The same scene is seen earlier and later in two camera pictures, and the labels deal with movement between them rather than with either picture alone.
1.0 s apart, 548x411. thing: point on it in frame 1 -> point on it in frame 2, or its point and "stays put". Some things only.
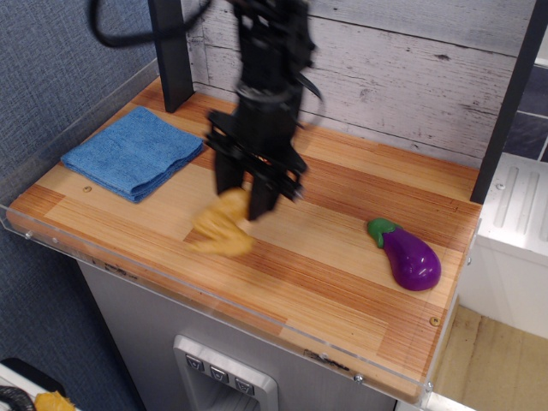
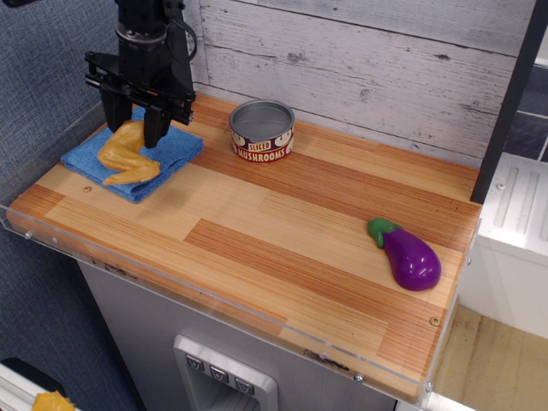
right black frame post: x=509 y=105 stays put
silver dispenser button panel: x=211 y=379 stays put
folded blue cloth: x=133 y=151 stays put
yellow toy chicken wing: x=222 y=224 -> x=121 y=151
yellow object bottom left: x=53 y=401 stays put
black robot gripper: x=261 y=135 -> x=146 y=73
